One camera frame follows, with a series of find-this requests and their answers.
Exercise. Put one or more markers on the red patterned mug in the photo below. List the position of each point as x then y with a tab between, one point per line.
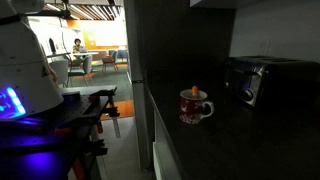
190	108

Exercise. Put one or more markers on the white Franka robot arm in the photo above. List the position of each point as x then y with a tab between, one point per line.
23	66

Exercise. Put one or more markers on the tall grey refrigerator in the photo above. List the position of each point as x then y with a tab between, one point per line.
138	83

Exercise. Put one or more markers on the small orange carrot toy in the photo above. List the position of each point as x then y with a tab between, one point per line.
194	90

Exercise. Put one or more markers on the black orange bar clamp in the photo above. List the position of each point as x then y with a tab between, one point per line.
111	110
90	153

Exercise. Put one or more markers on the grey office chair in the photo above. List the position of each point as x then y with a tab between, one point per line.
85	66

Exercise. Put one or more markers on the white long table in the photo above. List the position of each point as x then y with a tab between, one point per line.
86	53

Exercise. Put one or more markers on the blue cylinder cap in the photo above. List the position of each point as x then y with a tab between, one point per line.
70	96

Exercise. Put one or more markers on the seated person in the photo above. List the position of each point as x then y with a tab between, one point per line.
77	46

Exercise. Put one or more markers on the white round chair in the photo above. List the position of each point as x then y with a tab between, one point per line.
60	71

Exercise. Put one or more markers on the black and steel toaster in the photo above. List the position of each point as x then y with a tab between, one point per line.
263	80

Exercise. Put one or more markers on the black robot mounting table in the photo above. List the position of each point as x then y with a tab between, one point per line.
50	133

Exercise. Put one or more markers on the white wall outlet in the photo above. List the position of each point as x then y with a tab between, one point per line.
264	48

